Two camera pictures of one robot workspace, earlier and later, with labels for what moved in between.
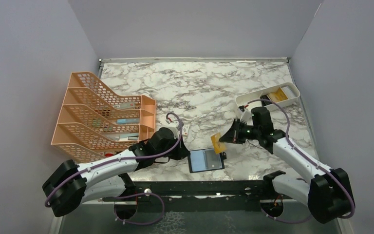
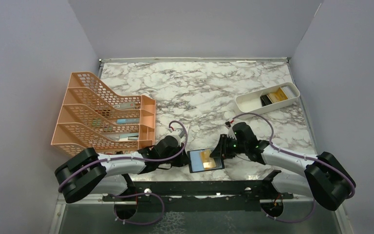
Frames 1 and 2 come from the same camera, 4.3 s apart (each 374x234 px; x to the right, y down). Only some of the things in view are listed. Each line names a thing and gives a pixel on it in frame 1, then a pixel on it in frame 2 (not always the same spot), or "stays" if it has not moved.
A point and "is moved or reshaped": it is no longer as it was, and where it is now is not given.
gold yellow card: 219,147 is moved or reshaped
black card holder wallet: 204,160 stays
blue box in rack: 128,121 stays
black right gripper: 233,135 to 221,150
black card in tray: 265,103 stays
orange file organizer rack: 96,122 stays
